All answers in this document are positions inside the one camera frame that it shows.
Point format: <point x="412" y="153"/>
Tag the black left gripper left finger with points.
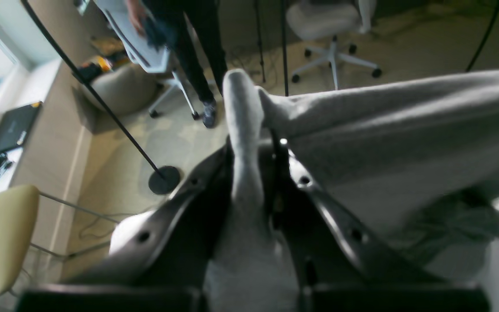
<point x="163" y="266"/>

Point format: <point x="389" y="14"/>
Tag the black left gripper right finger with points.
<point x="341" y="266"/>

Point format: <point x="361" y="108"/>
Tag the grey T-shirt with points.
<point x="416" y="161"/>

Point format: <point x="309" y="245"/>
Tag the black thin pole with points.
<point x="164" y="179"/>

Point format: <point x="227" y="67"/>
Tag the tan bar stool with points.
<point x="19" y="208"/>

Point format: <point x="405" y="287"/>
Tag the black laptop on sill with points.
<point x="16" y="125"/>

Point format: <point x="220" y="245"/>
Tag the grey office chair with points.
<point x="153" y="58"/>

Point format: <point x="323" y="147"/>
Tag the person in dark clothes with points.
<point x="170" y="17"/>

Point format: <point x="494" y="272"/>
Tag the white rolling office chair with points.
<point x="311" y="20"/>

